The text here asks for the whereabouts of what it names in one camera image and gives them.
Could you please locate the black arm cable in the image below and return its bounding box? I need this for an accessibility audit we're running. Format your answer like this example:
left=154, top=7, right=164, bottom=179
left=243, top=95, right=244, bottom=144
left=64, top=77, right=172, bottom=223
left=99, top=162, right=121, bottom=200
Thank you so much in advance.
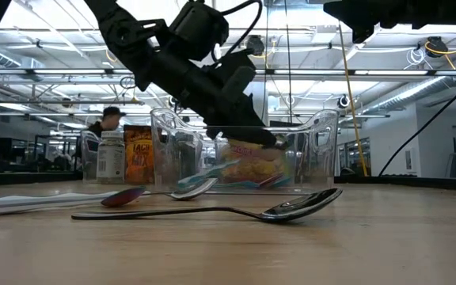
left=211, top=0, right=264, bottom=60
left=378, top=66, right=456, bottom=177

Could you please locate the long ceiling light rail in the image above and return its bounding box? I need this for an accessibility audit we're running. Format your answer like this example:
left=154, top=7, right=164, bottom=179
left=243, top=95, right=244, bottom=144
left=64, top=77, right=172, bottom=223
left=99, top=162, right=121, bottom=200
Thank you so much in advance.
left=0, top=67, right=456, bottom=79

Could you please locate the silver air duct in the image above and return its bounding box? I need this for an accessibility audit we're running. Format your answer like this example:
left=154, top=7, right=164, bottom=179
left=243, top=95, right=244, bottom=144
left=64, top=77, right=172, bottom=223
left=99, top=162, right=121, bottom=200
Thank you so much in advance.
left=0, top=46, right=35, bottom=70
left=364, top=74, right=456, bottom=113

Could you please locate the silver spoon striped handle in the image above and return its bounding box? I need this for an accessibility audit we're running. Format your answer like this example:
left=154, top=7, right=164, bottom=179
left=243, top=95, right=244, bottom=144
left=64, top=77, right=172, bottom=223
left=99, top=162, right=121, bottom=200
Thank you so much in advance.
left=0, top=177, right=220, bottom=218

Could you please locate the white-lid spice jar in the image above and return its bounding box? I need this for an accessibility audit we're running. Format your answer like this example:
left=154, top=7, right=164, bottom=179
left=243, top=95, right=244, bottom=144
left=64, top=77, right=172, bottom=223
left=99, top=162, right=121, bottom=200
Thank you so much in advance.
left=96, top=130, right=127, bottom=185

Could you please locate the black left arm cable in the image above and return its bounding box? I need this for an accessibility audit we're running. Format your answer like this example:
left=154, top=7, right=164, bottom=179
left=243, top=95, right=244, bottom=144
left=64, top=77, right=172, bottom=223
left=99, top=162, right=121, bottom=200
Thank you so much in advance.
left=211, top=0, right=264, bottom=60

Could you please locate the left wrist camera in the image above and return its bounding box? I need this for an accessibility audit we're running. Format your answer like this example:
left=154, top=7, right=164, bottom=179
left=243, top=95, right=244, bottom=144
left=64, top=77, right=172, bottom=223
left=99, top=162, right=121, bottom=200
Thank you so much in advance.
left=167, top=1, right=230, bottom=63

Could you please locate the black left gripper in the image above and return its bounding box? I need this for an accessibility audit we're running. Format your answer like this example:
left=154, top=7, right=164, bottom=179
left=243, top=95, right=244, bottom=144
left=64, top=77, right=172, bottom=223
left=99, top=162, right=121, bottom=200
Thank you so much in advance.
left=147, top=47, right=279, bottom=148

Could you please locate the taco seasoning mix packet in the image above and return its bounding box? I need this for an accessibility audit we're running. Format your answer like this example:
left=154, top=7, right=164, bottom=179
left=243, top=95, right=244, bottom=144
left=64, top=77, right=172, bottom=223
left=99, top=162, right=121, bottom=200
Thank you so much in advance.
left=123, top=124, right=154, bottom=185

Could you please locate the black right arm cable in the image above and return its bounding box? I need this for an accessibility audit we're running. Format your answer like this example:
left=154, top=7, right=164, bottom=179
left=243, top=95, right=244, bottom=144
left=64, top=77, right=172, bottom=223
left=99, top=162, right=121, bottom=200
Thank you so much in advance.
left=378, top=66, right=456, bottom=177

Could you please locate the chili shrimp ramen pack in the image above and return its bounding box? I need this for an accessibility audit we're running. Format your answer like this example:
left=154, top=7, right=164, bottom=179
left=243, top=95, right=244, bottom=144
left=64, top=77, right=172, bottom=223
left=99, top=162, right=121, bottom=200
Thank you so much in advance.
left=218, top=138, right=292, bottom=188

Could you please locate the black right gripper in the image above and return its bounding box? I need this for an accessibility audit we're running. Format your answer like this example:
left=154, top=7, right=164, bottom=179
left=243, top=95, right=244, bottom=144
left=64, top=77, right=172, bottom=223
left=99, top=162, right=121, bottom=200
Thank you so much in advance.
left=322, top=0, right=456, bottom=44

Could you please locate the thin black hanging cable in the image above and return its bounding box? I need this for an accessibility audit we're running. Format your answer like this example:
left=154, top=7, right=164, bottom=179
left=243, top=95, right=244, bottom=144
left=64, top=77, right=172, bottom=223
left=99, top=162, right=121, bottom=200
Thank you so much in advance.
left=262, top=0, right=271, bottom=120

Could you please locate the long black cable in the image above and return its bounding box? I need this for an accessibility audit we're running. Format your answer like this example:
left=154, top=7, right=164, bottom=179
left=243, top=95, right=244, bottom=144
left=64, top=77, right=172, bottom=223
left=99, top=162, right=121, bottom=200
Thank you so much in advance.
left=283, top=0, right=293, bottom=126

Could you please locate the white pillar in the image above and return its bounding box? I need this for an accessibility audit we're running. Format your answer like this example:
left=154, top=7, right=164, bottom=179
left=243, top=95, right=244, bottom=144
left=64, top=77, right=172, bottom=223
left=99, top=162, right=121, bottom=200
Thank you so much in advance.
left=247, top=81, right=271, bottom=127

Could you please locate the yellow cable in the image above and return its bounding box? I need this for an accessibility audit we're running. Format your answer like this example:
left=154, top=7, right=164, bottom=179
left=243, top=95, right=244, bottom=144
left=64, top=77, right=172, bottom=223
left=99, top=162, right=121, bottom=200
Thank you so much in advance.
left=337, top=23, right=370, bottom=178

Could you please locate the person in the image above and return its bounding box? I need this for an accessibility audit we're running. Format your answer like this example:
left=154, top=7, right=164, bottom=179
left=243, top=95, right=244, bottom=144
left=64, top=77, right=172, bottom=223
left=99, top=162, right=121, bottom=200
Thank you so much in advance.
left=73, top=105, right=127, bottom=162

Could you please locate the black metal spoon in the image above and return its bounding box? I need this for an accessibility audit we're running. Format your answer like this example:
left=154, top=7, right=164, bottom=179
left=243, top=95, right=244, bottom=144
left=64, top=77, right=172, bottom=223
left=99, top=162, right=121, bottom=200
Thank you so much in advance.
left=70, top=187, right=344, bottom=224

